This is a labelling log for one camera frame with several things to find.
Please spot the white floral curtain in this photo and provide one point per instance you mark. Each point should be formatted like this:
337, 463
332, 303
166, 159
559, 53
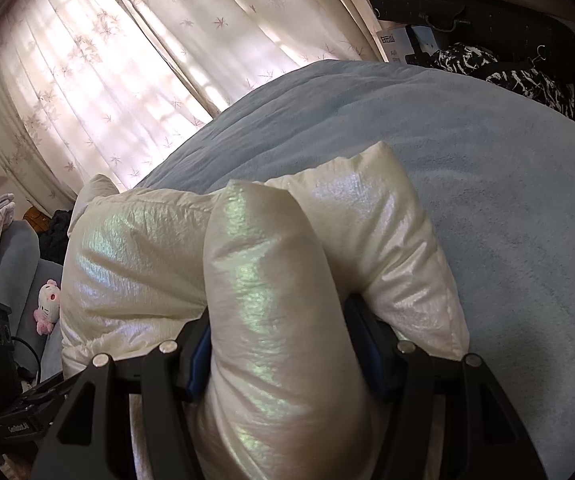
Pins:
117, 60

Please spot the white cardboard box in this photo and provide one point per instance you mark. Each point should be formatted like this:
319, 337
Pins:
397, 42

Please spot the blue fleece bed blanket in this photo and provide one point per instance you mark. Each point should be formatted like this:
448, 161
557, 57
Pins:
492, 200

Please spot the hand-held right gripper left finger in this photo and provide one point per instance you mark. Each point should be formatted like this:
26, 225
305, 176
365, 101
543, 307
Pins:
200, 362

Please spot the pink white cat plush toy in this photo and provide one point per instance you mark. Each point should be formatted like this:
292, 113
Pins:
48, 305

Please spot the black white patterned cloth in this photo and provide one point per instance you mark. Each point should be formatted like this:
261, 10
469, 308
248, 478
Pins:
517, 80

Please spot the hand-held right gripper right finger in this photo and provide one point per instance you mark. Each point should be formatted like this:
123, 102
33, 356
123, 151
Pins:
375, 375

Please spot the blue pillow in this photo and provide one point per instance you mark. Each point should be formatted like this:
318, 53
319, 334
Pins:
22, 265

